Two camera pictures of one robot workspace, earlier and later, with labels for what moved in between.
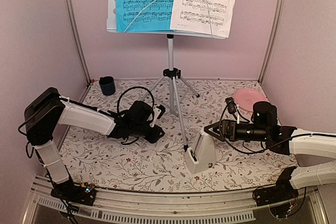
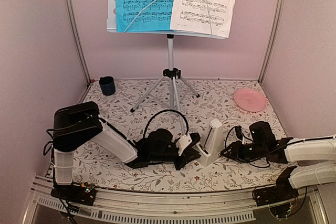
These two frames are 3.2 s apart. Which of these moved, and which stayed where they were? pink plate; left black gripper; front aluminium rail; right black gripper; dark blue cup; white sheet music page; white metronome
Moved: white metronome; right black gripper; left black gripper
Stayed: pink plate; white sheet music page; front aluminium rail; dark blue cup
